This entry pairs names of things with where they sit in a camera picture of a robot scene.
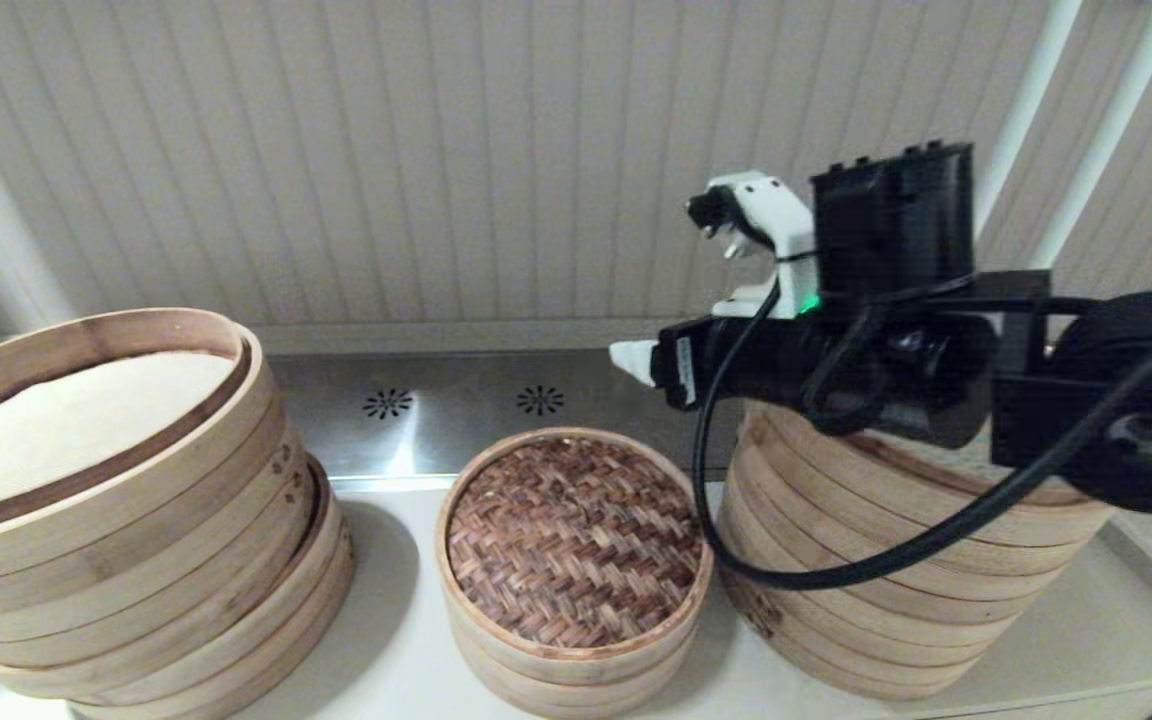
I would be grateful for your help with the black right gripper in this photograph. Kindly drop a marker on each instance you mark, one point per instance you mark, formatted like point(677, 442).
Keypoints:
point(746, 360)

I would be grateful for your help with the woven bamboo steamer lid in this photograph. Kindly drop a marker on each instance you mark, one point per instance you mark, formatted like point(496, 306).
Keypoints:
point(566, 540)

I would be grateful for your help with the stamped bamboo steamer basket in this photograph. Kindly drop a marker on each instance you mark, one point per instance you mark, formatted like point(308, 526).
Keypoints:
point(886, 665)

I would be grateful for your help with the wide bamboo steamer basket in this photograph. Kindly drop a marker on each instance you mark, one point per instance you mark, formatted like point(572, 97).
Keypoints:
point(236, 620)

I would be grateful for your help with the white cloth steamer liner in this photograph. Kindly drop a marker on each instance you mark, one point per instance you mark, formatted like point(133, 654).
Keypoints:
point(66, 430)

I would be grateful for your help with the steel panel with vent holes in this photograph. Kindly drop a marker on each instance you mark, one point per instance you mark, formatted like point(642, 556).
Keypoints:
point(456, 440)

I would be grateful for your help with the white metal pipe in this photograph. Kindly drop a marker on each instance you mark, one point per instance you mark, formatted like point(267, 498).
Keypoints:
point(1021, 100)
point(1094, 150)

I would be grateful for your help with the white mounted wrist camera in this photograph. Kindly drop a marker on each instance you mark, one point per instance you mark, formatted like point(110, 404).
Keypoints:
point(781, 225)

